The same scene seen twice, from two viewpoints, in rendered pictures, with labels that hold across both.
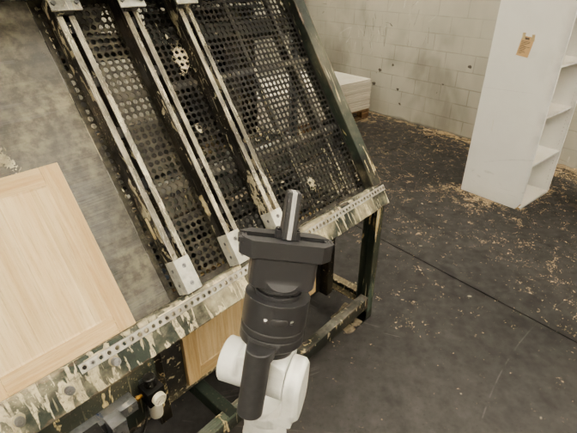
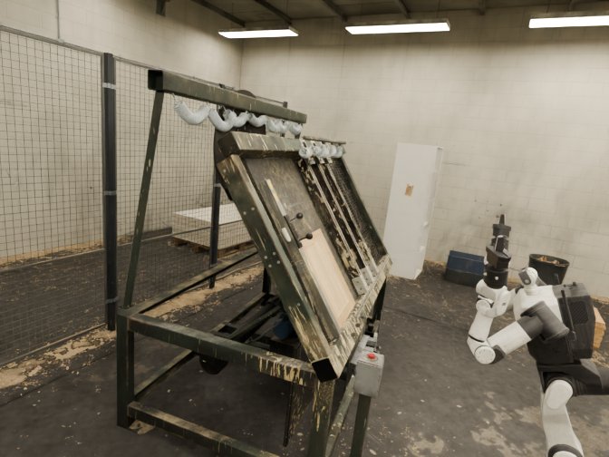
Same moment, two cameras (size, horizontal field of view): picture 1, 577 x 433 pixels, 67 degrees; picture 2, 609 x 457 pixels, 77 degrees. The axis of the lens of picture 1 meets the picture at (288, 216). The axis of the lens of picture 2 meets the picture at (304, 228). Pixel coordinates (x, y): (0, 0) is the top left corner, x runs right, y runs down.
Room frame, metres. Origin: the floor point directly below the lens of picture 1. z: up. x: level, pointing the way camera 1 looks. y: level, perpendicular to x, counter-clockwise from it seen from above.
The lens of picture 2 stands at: (-0.99, 1.83, 1.92)
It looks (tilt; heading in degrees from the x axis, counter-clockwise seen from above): 13 degrees down; 336
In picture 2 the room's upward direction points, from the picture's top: 6 degrees clockwise
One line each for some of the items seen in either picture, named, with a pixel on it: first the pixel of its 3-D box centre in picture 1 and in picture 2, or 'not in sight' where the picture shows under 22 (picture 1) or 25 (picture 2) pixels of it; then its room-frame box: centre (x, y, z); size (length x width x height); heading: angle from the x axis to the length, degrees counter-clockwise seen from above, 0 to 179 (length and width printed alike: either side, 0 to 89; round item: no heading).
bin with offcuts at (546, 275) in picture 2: not in sight; (544, 279); (2.46, -3.55, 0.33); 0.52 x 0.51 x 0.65; 129
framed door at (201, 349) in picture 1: (257, 289); not in sight; (1.69, 0.15, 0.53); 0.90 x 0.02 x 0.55; 138
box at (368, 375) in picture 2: not in sight; (369, 374); (0.40, 0.79, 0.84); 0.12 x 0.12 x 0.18; 48
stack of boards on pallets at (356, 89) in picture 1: (281, 106); (241, 224); (5.95, 0.09, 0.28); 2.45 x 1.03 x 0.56; 129
